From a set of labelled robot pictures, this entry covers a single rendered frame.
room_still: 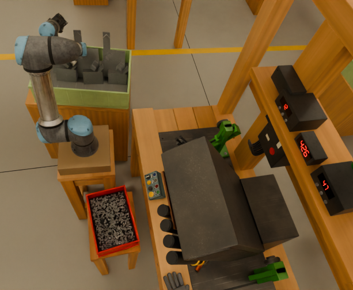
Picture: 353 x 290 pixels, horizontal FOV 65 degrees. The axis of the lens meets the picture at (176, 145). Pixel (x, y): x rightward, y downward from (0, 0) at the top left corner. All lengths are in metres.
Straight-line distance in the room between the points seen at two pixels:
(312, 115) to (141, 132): 1.01
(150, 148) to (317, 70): 1.00
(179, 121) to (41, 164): 1.41
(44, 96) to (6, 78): 2.05
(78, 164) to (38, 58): 0.61
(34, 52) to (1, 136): 1.79
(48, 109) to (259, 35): 1.09
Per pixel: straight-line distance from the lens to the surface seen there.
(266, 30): 1.54
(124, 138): 2.32
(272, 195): 1.38
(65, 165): 1.64
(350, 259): 1.09
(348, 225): 1.13
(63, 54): 1.30
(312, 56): 1.22
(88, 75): 2.05
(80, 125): 1.49
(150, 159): 1.67
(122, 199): 1.58
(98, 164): 1.62
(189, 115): 1.91
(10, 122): 3.07
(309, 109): 1.20
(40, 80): 1.37
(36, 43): 1.31
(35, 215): 2.58
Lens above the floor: 2.38
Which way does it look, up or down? 58 degrees down
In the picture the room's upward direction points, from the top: 17 degrees clockwise
